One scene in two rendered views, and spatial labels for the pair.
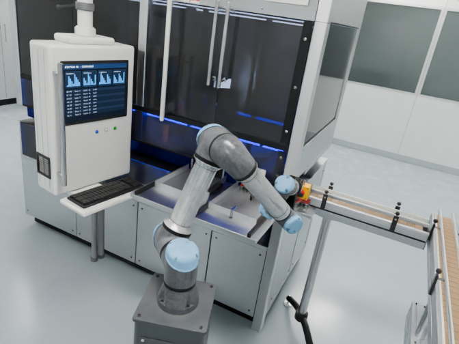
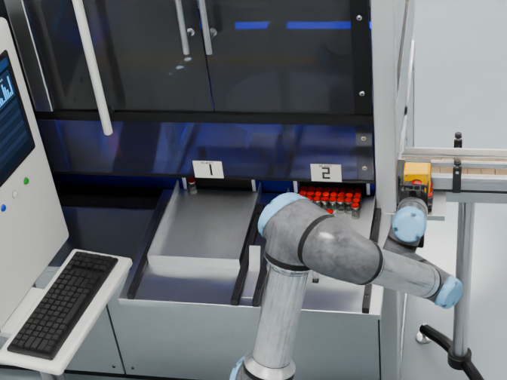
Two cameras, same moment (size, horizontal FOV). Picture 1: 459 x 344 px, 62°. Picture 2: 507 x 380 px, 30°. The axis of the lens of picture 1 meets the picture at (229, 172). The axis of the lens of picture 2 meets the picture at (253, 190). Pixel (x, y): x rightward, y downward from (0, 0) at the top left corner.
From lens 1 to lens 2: 92 cm
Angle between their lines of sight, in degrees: 16
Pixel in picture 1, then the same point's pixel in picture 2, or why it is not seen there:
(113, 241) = not seen: hidden behind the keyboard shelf
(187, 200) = (278, 329)
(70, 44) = not seen: outside the picture
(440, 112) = not seen: outside the picture
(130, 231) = (97, 326)
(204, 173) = (295, 283)
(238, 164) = (357, 268)
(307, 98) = (386, 32)
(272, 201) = (413, 282)
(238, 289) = (340, 360)
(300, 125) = (387, 78)
